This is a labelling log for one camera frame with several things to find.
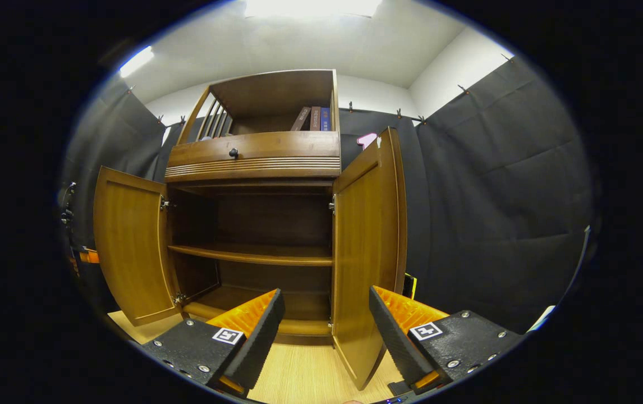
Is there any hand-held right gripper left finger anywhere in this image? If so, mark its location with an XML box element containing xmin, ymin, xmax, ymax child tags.
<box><xmin>141</xmin><ymin>288</ymin><xmax>287</xmax><ymax>398</ymax></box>

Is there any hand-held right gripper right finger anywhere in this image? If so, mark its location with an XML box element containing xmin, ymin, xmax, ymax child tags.
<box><xmin>368</xmin><ymin>285</ymin><xmax>525</xmax><ymax>396</ymax></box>

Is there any wooden cabinet door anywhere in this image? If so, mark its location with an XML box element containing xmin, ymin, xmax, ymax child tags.
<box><xmin>93</xmin><ymin>166</ymin><xmax>183</xmax><ymax>328</ymax></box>
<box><xmin>330</xmin><ymin>126</ymin><xmax>408</xmax><ymax>392</ymax></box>

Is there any wooden double-door shoe cabinet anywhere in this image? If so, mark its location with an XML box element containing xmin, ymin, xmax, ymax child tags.
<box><xmin>163</xmin><ymin>68</ymin><xmax>343</xmax><ymax>346</ymax></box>

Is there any wooden inner shelf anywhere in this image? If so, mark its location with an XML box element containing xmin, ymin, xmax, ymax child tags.
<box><xmin>167</xmin><ymin>244</ymin><xmax>334</xmax><ymax>268</ymax></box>

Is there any small ceiling light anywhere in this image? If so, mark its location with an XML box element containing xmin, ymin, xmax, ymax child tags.
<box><xmin>118</xmin><ymin>45</ymin><xmax>155</xmax><ymax>79</ymax></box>

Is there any black backdrop cloth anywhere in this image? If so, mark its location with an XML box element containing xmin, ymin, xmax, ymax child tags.
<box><xmin>61</xmin><ymin>53</ymin><xmax>598</xmax><ymax>335</ymax></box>

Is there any brown book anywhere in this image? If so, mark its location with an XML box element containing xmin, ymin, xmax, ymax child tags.
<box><xmin>290</xmin><ymin>106</ymin><xmax>313</xmax><ymax>132</ymax></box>

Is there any large ceiling light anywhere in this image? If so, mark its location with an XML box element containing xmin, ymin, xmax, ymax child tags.
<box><xmin>242</xmin><ymin>0</ymin><xmax>383</xmax><ymax>19</ymax></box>

